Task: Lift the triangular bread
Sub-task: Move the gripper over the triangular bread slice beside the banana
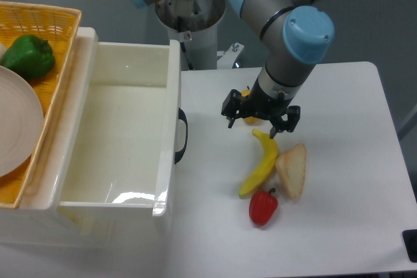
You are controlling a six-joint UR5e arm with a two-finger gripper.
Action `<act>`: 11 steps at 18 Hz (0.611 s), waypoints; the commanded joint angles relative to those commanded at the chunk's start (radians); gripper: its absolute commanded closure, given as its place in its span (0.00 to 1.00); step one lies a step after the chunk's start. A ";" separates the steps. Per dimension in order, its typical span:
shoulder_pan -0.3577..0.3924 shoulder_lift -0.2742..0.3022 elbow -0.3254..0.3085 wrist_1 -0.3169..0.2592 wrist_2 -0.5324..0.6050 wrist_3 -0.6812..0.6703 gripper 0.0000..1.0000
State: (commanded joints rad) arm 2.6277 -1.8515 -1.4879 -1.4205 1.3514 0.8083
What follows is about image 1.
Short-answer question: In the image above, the black object at table edge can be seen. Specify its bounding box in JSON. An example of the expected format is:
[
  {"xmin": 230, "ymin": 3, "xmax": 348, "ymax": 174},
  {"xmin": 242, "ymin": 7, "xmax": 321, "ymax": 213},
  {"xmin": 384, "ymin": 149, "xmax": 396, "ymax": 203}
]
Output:
[{"xmin": 402, "ymin": 229, "xmax": 417, "ymax": 263}]

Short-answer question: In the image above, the beige round plate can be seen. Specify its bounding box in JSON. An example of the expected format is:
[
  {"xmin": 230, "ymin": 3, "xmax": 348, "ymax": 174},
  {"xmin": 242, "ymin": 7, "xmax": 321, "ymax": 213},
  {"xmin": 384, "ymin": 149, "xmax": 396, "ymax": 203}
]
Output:
[{"xmin": 1, "ymin": 67, "xmax": 44, "ymax": 176}]

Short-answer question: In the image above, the yellow bell pepper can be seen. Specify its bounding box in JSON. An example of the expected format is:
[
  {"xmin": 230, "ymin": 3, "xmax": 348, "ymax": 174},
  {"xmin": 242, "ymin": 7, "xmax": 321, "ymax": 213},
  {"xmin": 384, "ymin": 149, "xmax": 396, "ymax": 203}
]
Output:
[{"xmin": 241, "ymin": 86, "xmax": 261, "ymax": 125}]

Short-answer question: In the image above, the black drawer handle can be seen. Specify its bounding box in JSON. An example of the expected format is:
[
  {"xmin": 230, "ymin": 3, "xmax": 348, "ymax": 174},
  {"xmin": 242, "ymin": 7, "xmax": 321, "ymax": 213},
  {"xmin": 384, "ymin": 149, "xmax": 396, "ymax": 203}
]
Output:
[{"xmin": 174, "ymin": 108, "xmax": 188, "ymax": 164}]

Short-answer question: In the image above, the yellow woven basket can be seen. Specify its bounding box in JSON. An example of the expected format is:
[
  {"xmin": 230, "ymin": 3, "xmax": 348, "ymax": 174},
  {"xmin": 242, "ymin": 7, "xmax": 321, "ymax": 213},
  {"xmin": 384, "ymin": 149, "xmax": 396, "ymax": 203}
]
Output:
[{"xmin": 0, "ymin": 1, "xmax": 83, "ymax": 209}]

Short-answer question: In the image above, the black cable on pedestal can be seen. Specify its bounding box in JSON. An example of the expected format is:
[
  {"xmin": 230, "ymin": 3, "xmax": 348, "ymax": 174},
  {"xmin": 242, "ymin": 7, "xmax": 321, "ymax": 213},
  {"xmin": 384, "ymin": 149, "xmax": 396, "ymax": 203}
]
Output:
[{"xmin": 177, "ymin": 17, "xmax": 196, "ymax": 71}]

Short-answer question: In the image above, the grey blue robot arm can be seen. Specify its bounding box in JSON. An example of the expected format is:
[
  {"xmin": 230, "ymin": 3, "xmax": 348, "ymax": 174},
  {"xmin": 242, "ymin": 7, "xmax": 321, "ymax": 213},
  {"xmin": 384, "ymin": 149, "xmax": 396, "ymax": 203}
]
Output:
[{"xmin": 131, "ymin": 0, "xmax": 335, "ymax": 136}]

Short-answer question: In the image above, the green bell pepper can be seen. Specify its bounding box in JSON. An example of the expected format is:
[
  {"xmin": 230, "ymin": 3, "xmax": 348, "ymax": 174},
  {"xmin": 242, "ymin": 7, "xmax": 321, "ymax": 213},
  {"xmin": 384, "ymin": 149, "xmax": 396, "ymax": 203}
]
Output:
[{"xmin": 2, "ymin": 35, "xmax": 55, "ymax": 80}]

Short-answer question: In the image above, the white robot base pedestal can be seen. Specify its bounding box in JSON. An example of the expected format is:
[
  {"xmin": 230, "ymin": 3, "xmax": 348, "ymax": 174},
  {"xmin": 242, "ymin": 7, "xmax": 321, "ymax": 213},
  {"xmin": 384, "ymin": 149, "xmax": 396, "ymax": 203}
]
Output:
[{"xmin": 155, "ymin": 0, "xmax": 225, "ymax": 70}]

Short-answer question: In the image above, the yellow banana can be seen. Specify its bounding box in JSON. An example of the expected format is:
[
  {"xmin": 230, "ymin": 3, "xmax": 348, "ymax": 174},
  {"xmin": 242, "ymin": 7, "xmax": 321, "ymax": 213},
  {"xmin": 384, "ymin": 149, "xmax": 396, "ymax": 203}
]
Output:
[{"xmin": 238, "ymin": 129, "xmax": 280, "ymax": 198}]

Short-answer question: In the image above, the white drawer cabinet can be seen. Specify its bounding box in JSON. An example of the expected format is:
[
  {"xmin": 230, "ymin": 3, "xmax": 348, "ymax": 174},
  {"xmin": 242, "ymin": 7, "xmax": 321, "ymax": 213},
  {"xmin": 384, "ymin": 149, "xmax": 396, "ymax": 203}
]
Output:
[{"xmin": 1, "ymin": 27, "xmax": 175, "ymax": 246}]

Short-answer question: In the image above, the white metal mounting bracket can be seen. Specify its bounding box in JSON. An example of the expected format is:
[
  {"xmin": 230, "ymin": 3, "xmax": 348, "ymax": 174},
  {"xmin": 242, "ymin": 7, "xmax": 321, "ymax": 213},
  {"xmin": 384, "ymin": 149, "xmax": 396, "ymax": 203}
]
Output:
[{"xmin": 217, "ymin": 42, "xmax": 245, "ymax": 69}]

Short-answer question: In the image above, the red bell pepper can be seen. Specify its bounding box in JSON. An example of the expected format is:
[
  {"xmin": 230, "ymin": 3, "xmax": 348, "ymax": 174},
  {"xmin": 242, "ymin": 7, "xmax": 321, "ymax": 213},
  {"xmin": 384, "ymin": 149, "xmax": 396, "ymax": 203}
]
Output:
[{"xmin": 249, "ymin": 188, "xmax": 279, "ymax": 227}]

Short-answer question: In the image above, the triangle toast bread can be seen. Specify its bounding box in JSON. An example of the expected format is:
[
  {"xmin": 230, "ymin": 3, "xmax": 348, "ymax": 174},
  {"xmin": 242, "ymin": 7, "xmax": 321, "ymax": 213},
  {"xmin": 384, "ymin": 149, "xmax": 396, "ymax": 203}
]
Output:
[{"xmin": 275, "ymin": 144, "xmax": 307, "ymax": 199}]

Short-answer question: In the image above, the white plastic drawer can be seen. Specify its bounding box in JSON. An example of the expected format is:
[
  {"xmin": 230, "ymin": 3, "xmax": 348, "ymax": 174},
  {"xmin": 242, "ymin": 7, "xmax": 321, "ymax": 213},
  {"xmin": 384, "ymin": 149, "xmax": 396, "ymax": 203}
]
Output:
[{"xmin": 57, "ymin": 39, "xmax": 182, "ymax": 218}]

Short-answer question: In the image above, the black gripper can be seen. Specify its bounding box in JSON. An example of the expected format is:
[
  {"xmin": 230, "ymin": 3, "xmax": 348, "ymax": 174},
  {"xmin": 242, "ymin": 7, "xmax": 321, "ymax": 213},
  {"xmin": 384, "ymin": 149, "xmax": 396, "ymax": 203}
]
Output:
[{"xmin": 221, "ymin": 80, "xmax": 300, "ymax": 139}]

